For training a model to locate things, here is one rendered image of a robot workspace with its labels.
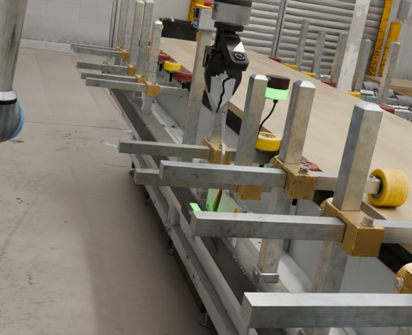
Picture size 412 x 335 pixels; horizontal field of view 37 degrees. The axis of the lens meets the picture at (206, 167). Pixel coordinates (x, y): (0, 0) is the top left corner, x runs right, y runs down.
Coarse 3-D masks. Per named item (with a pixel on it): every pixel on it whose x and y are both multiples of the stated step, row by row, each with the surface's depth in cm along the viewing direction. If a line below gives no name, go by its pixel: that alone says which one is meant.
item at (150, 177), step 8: (136, 168) 144; (136, 176) 142; (144, 176) 142; (152, 176) 143; (144, 184) 143; (152, 184) 143; (160, 184) 144; (168, 184) 144; (176, 184) 145; (184, 184) 145; (192, 184) 146; (200, 184) 146; (208, 184) 147; (216, 184) 147; (224, 184) 148
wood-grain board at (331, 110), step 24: (168, 48) 347; (192, 48) 367; (264, 72) 312; (288, 72) 327; (240, 96) 234; (288, 96) 252; (336, 96) 273; (312, 120) 211; (336, 120) 218; (384, 120) 234; (312, 144) 177; (336, 144) 182; (384, 144) 193; (408, 144) 198; (336, 168) 156; (384, 168) 164; (408, 168) 168; (384, 216) 126; (408, 216) 129
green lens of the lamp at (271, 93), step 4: (268, 88) 147; (268, 92) 147; (272, 92) 147; (276, 92) 147; (280, 92) 147; (284, 92) 148; (268, 96) 148; (272, 96) 147; (276, 96) 147; (280, 96) 147; (284, 96) 148
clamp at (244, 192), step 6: (240, 186) 148; (246, 186) 146; (252, 186) 146; (258, 186) 147; (240, 192) 147; (246, 192) 146; (252, 192) 147; (258, 192) 147; (240, 198) 147; (246, 198) 147; (252, 198) 147; (258, 198) 148
